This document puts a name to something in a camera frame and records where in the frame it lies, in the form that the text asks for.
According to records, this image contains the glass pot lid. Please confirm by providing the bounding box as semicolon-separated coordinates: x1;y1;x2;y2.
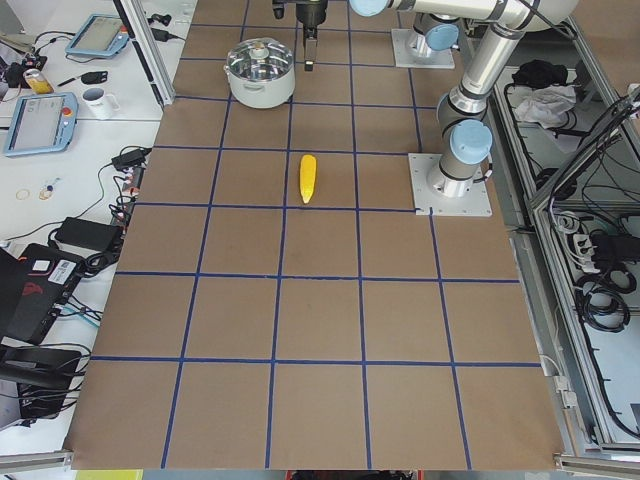
224;37;294;82

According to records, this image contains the black laptop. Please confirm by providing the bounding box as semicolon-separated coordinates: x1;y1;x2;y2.
1;243;85;345

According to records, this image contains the far teach pendant tablet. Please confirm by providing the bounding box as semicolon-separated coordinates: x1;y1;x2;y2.
65;14;129;58

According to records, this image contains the yellow corn cob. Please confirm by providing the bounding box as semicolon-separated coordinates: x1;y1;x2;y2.
299;154;317;204

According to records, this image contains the black power adapter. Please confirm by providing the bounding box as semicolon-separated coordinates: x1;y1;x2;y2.
54;217;123;252

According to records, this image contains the pale green cooking pot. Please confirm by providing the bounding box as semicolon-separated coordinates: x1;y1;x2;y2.
225;66;295;109

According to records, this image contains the yellow can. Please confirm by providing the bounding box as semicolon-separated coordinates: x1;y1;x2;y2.
23;69;54;94

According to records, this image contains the teach pendant tablet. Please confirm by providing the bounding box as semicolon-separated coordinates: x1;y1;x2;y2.
65;14;129;58
3;92;78;157

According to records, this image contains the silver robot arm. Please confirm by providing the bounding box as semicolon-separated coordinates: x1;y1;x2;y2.
272;1;460;71
350;1;578;198

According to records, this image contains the white crumpled cloth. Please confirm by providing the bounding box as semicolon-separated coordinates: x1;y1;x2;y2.
514;86;576;129

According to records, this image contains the near teach pendant tablet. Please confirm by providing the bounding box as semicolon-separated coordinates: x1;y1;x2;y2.
3;92;78;157

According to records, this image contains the aluminium frame post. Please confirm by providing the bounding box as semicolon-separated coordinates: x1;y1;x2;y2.
113;0;175;108

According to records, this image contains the white mug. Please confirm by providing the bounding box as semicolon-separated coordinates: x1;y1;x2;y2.
82;87;120;120

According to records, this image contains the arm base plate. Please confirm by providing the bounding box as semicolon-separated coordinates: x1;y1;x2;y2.
408;153;492;217
391;26;458;69

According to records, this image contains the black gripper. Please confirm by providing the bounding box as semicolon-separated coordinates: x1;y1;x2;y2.
295;0;328;72

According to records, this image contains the black cloth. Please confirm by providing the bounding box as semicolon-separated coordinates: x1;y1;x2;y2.
512;59;568;89

